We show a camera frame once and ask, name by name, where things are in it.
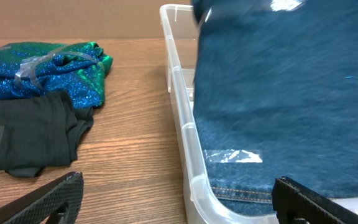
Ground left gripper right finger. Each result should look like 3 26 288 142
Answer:
272 177 358 224

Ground blue green sparkly fabric bundle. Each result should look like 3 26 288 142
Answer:
0 42 113 108

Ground black taped folded garment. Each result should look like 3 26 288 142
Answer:
0 91 93 178

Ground blue denim jeans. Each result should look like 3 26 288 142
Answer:
191 0 358 217

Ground clear plastic storage bin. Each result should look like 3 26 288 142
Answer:
159 3 358 224

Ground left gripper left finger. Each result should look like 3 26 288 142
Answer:
0 172 84 224

